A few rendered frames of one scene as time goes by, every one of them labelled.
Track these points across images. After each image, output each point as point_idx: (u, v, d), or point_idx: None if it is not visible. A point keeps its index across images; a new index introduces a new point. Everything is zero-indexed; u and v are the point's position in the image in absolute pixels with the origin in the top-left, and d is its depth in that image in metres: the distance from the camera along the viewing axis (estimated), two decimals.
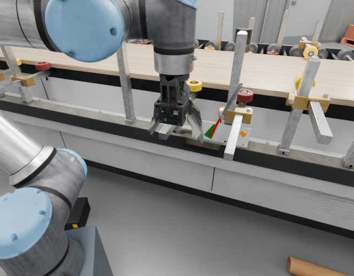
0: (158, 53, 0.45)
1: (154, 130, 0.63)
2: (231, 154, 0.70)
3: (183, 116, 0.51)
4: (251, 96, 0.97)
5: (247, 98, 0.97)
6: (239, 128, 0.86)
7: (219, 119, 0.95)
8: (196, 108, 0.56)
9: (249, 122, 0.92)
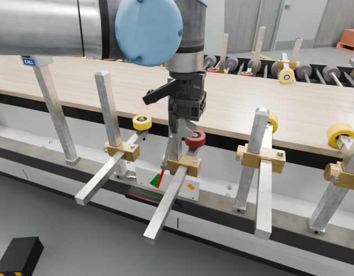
0: (197, 52, 0.46)
1: None
2: (151, 239, 0.54)
3: (205, 99, 0.58)
4: (202, 141, 0.82)
5: (196, 144, 0.81)
6: (180, 187, 0.71)
7: None
8: None
9: (196, 176, 0.76)
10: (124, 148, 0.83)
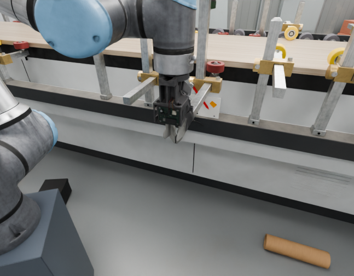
0: (157, 53, 0.45)
1: (174, 137, 0.62)
2: None
3: (181, 116, 0.50)
4: (222, 67, 0.97)
5: (217, 69, 0.96)
6: (207, 95, 0.86)
7: (194, 88, 0.94)
8: (192, 115, 0.57)
9: (218, 91, 0.91)
10: (156, 74, 0.98)
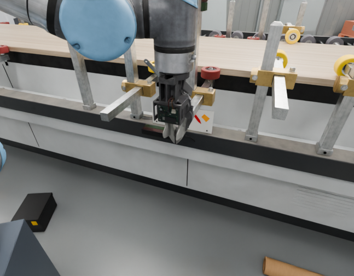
0: (157, 52, 0.46)
1: (174, 137, 0.62)
2: None
3: (180, 115, 0.51)
4: (217, 73, 0.89)
5: (212, 75, 0.89)
6: (200, 105, 0.78)
7: None
8: (192, 115, 0.57)
9: (211, 104, 0.81)
10: (141, 84, 0.88)
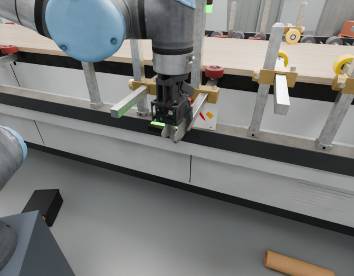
0: (155, 53, 0.46)
1: (174, 137, 0.62)
2: None
3: (177, 116, 0.50)
4: (221, 72, 0.93)
5: (216, 74, 0.93)
6: (205, 102, 0.83)
7: None
8: (191, 116, 0.57)
9: (215, 102, 0.85)
10: (148, 82, 0.91)
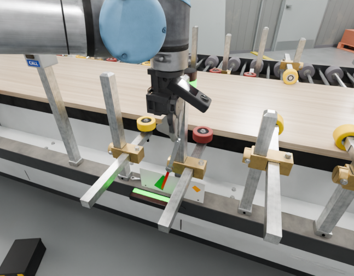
0: None
1: None
2: (166, 226, 0.57)
3: (146, 103, 0.56)
4: (209, 137, 0.84)
5: (204, 139, 0.84)
6: (190, 180, 0.74)
7: (168, 171, 0.79)
8: (168, 119, 0.55)
9: (202, 178, 0.76)
10: (128, 150, 0.82)
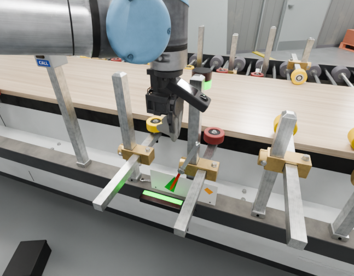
0: None
1: None
2: (182, 231, 0.56)
3: (146, 103, 0.56)
4: (221, 138, 0.83)
5: (216, 141, 0.83)
6: (203, 182, 0.72)
7: (179, 173, 0.78)
8: (168, 119, 0.55)
9: (214, 180, 0.74)
10: (139, 151, 0.81)
